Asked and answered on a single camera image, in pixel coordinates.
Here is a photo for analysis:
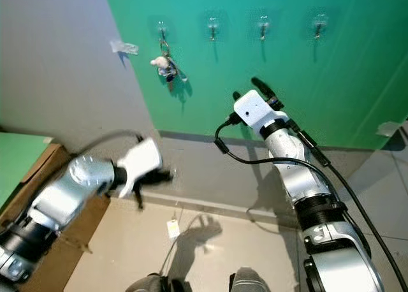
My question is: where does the brown cardboard box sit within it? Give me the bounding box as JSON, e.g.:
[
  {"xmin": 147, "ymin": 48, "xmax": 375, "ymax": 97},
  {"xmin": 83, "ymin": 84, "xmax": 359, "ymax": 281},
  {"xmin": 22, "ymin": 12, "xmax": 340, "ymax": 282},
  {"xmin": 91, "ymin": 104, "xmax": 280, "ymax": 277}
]
[{"xmin": 0, "ymin": 144, "xmax": 112, "ymax": 292}]

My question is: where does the robot left leg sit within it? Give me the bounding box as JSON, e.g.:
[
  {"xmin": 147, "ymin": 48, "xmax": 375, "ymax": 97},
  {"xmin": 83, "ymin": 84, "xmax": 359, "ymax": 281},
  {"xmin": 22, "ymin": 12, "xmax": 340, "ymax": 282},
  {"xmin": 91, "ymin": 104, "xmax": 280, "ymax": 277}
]
[{"xmin": 126, "ymin": 274, "xmax": 182, "ymax": 292}]

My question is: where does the crumpled clear tape piece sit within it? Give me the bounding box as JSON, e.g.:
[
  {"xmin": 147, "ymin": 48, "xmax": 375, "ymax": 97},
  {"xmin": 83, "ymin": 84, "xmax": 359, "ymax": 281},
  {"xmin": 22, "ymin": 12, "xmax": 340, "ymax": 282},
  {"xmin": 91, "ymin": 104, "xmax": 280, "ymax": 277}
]
[
  {"xmin": 377, "ymin": 121, "xmax": 406, "ymax": 138},
  {"xmin": 110, "ymin": 40, "xmax": 139, "ymax": 55}
]

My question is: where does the green corrugated plastic sheet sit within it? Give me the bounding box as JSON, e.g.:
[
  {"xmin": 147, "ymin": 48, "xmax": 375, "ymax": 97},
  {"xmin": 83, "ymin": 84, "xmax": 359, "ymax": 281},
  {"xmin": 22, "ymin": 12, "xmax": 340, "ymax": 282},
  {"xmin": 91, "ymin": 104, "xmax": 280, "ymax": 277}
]
[{"xmin": 0, "ymin": 133, "xmax": 53, "ymax": 207}]

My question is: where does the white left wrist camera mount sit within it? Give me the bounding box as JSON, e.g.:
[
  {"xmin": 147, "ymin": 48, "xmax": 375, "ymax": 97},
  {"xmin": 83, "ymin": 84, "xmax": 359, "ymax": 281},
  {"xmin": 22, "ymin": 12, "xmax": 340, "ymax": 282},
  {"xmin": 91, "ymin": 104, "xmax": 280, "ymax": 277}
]
[{"xmin": 115, "ymin": 137, "xmax": 163, "ymax": 198}]

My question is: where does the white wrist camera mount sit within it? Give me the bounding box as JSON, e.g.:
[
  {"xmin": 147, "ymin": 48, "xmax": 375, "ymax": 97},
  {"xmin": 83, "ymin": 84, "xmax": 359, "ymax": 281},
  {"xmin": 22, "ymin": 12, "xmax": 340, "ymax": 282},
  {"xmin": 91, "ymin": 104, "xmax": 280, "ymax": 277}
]
[
  {"xmin": 233, "ymin": 90, "xmax": 278, "ymax": 138},
  {"xmin": 115, "ymin": 137, "xmax": 163, "ymax": 198}
]

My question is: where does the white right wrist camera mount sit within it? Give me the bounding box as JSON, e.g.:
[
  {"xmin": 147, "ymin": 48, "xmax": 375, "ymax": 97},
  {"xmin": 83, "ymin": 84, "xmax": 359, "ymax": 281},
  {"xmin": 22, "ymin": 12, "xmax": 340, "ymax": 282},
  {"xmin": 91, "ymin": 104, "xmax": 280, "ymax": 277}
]
[{"xmin": 233, "ymin": 90, "xmax": 278, "ymax": 138}]

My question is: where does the clear adhesive wall hook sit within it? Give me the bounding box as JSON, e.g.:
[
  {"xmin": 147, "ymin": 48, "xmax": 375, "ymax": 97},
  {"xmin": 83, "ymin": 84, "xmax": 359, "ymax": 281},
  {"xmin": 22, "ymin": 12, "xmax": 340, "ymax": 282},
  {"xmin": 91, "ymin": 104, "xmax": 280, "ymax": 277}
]
[
  {"xmin": 150, "ymin": 18, "xmax": 174, "ymax": 42},
  {"xmin": 306, "ymin": 11, "xmax": 332, "ymax": 39},
  {"xmin": 251, "ymin": 13, "xmax": 276, "ymax": 39},
  {"xmin": 201, "ymin": 15, "xmax": 225, "ymax": 41}
]

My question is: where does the green wall panel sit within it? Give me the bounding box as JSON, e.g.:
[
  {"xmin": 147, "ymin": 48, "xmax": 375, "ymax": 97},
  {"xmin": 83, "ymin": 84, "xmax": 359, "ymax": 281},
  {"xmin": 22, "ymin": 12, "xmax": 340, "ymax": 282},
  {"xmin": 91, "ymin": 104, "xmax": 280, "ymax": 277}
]
[{"xmin": 102, "ymin": 0, "xmax": 408, "ymax": 149}]

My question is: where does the keychain with white plush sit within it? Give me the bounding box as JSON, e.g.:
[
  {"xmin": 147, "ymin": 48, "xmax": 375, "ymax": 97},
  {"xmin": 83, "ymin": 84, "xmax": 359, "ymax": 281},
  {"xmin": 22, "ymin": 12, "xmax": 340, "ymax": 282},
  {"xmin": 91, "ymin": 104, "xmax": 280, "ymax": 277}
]
[{"xmin": 150, "ymin": 40, "xmax": 186, "ymax": 92}]

